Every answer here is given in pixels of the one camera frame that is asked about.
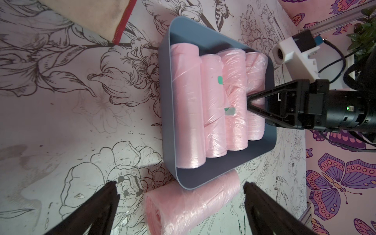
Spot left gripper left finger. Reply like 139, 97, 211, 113
46, 181, 120, 235

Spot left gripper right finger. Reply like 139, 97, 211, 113
243, 182, 315, 235

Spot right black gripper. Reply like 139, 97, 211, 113
247, 79, 376, 133

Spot pink trash bag roll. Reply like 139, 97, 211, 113
218, 49, 248, 151
170, 43, 206, 169
245, 52, 268, 141
144, 170, 240, 235
200, 54, 228, 158

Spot potted green plant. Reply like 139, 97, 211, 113
347, 6, 376, 62

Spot beige cloth with red trim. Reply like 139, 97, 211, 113
41, 0, 137, 45

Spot aluminium frame struts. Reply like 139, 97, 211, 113
299, 1, 376, 36

